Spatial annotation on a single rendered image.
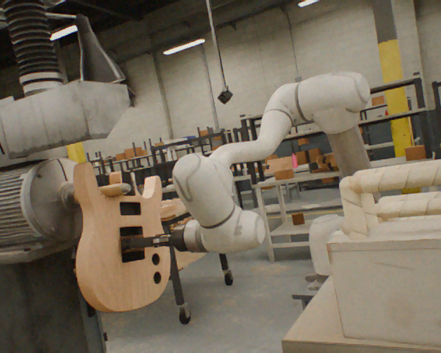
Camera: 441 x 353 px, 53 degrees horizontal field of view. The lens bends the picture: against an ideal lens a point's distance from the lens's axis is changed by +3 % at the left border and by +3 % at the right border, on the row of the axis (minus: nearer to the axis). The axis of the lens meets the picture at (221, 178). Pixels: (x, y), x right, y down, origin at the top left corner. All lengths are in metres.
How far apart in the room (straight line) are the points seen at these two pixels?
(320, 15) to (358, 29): 1.09
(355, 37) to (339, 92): 10.96
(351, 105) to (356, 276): 0.69
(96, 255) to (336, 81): 0.85
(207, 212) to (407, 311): 0.46
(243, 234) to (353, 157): 0.58
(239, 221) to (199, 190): 0.15
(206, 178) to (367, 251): 0.38
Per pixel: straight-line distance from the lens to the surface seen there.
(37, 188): 1.35
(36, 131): 1.23
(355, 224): 0.79
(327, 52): 12.43
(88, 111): 1.11
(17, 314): 1.55
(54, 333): 1.58
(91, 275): 1.19
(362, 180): 0.77
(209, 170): 0.98
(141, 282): 1.33
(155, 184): 1.42
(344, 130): 1.43
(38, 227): 1.35
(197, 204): 0.99
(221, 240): 1.06
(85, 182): 1.20
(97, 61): 1.35
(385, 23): 7.99
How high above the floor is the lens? 1.29
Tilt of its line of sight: 3 degrees down
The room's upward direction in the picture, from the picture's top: 11 degrees counter-clockwise
